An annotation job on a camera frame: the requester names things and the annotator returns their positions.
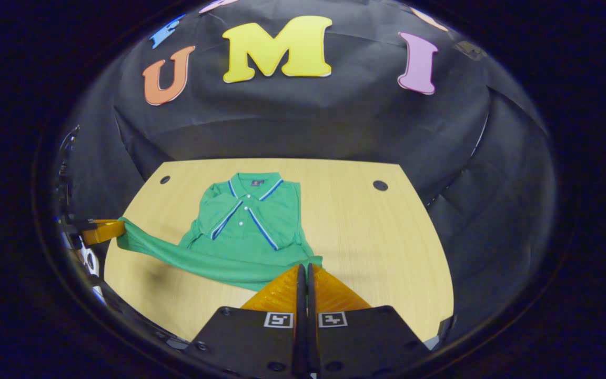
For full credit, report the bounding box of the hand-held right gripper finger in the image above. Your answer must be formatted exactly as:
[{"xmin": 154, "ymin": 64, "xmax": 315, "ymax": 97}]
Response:
[
  {"xmin": 307, "ymin": 263, "xmax": 432, "ymax": 379},
  {"xmin": 183, "ymin": 264, "xmax": 307, "ymax": 379}
]

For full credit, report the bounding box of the green T-shirt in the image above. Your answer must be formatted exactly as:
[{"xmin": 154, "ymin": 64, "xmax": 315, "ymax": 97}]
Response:
[{"xmin": 116, "ymin": 172, "xmax": 324, "ymax": 293}]

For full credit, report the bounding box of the black backdrop cloth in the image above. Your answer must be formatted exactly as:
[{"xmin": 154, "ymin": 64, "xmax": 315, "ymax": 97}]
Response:
[{"xmin": 53, "ymin": 0, "xmax": 559, "ymax": 337}]

